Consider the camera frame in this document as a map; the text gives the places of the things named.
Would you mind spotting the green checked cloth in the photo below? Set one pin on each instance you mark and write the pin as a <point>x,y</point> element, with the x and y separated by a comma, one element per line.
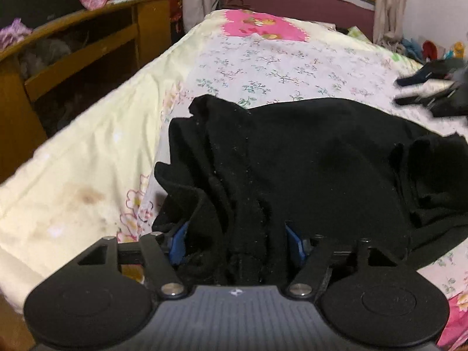
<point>356,33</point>

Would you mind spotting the wooden tv cabinet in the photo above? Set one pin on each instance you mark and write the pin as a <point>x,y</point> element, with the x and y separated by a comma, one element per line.
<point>109,45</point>

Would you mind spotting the brown handbag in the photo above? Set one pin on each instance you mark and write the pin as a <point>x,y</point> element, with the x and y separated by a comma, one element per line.
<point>232,5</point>

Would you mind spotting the black pants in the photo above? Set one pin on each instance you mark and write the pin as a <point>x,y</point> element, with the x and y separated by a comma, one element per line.
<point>327,166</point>

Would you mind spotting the colourful cartoon bag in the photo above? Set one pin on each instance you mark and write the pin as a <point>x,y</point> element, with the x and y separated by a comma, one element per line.
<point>457,51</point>

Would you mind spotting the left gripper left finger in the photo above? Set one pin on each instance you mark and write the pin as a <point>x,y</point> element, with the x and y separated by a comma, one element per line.
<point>160,251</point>

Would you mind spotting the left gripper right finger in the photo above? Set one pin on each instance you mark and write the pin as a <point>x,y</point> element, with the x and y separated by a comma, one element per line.
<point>311,258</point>

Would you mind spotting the floral bed quilt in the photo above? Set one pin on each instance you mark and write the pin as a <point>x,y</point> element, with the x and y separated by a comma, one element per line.
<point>99,301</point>

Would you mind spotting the pile of clothes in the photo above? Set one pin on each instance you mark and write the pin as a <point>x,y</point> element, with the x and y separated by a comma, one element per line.
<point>422,53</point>

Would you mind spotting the purple crumpled cloth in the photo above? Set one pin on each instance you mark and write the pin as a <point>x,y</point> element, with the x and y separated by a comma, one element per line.
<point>13,34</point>

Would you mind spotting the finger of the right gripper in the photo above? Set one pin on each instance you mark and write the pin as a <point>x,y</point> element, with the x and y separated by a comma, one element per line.
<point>415,99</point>
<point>420,77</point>

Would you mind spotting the right beige curtain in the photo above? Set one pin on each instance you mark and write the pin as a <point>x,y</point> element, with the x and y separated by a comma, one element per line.
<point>388,19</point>

